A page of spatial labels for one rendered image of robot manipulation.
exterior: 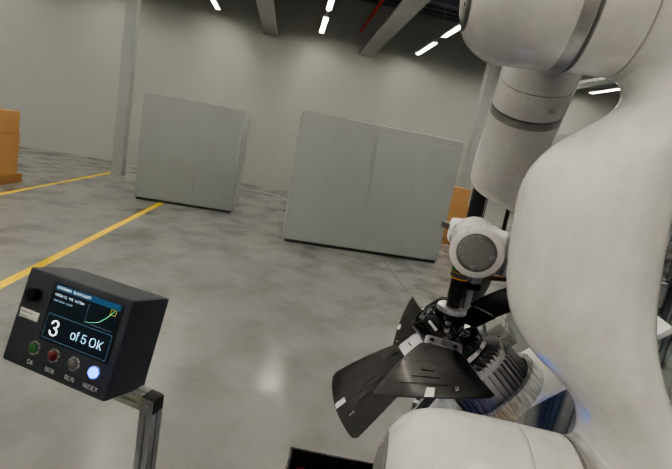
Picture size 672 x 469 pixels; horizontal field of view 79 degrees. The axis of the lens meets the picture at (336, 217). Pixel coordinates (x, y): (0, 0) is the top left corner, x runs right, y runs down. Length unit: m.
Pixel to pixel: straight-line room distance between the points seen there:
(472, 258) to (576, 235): 0.39
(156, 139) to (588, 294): 8.10
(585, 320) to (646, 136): 0.12
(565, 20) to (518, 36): 0.03
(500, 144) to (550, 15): 0.26
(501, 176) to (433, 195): 6.23
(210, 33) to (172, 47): 1.17
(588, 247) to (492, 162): 0.31
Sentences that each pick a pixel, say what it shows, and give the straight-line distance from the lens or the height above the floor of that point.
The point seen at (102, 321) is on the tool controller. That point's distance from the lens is 0.91.
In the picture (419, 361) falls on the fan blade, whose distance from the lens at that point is 0.96.
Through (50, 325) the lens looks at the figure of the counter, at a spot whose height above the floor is 1.16.
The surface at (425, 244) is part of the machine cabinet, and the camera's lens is 6.95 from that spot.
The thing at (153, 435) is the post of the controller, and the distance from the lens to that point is 1.00.
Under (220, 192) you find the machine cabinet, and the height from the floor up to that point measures 0.38.
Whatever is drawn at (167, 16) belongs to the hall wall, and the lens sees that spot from 13.85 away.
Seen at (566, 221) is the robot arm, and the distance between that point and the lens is 0.32.
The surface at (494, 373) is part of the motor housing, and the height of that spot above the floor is 1.15.
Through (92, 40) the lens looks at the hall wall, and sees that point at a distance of 14.35.
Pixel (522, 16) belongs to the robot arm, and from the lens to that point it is 0.35.
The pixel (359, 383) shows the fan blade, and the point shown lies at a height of 1.00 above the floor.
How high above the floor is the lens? 1.60
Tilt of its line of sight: 10 degrees down
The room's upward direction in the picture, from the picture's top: 10 degrees clockwise
